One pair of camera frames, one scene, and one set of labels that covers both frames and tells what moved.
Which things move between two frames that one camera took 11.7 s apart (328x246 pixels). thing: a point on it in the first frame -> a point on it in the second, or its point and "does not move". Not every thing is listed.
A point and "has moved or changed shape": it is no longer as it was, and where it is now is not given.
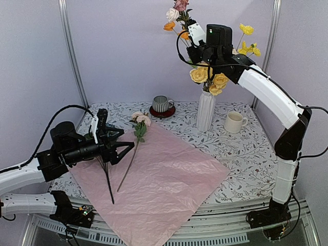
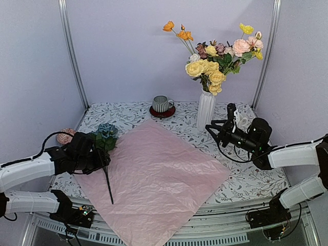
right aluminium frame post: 272,35 does not move
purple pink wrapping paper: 152,189 does not move
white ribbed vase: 206,111 does not move
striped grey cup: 161,103 does not move
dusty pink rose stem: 181,5 has moved or changed shape
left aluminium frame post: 63,4 does not move
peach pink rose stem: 141,121 -> 243,49
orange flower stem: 170,25 does not move
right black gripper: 195,57 -> 225,133
